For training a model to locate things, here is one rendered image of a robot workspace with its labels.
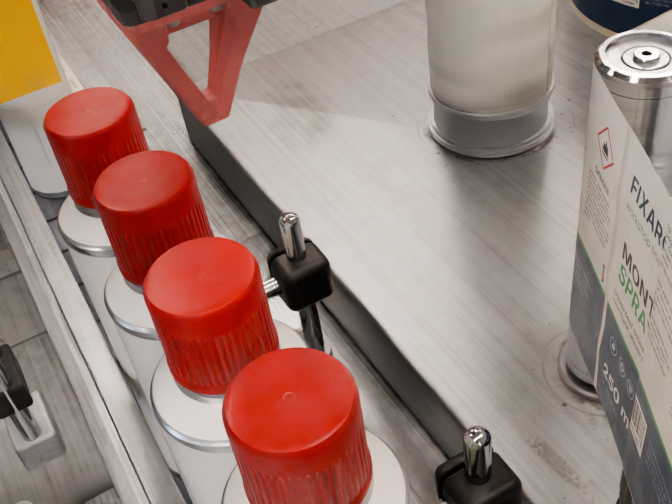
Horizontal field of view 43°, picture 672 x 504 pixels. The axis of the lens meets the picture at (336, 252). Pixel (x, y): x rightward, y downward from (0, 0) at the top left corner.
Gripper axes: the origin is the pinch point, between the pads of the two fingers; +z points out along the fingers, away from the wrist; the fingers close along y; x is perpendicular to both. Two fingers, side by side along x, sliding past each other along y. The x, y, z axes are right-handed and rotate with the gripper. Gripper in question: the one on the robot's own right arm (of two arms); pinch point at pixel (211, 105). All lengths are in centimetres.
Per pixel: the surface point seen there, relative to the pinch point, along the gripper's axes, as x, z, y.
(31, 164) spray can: 8.3, 10.7, 18.2
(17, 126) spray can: 8.2, 7.4, 18.0
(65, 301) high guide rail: 10.3, 5.4, -2.6
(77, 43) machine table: -2, 19, 50
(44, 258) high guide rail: 10.3, 5.4, 1.2
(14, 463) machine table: 16.9, 18.6, 1.2
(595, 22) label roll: -35.8, 13.1, 10.5
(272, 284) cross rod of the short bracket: -0.1, 10.6, -2.6
